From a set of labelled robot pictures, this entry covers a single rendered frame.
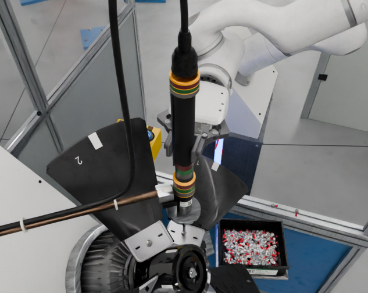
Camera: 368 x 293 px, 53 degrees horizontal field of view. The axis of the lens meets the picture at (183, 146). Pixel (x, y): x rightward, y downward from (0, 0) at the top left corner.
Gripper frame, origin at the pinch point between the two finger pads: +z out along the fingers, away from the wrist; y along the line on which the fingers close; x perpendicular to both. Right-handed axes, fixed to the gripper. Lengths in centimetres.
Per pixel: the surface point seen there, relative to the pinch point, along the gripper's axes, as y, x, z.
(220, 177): -3.7, -34.4, -20.9
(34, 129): 70, -53, -34
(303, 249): -37, -87, -36
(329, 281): -52, -103, -34
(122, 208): 11.9, -18.9, 4.8
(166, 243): 1.9, -25.7, 6.1
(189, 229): -0.8, -32.1, -1.9
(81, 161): 21.4, -10.6, 1.5
